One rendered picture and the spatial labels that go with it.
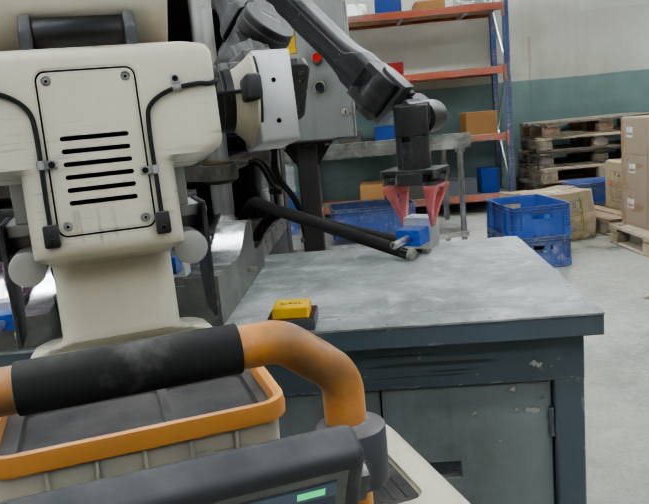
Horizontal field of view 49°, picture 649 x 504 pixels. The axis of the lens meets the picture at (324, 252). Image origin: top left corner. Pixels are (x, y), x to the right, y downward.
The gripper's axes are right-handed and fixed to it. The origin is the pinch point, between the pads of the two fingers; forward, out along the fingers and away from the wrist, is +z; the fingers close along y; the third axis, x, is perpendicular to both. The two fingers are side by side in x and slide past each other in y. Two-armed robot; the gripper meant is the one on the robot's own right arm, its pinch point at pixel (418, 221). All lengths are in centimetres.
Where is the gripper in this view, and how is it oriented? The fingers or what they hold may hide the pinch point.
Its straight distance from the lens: 123.7
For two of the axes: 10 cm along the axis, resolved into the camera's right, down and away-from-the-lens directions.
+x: -5.2, 2.3, -8.2
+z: 1.0, 9.7, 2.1
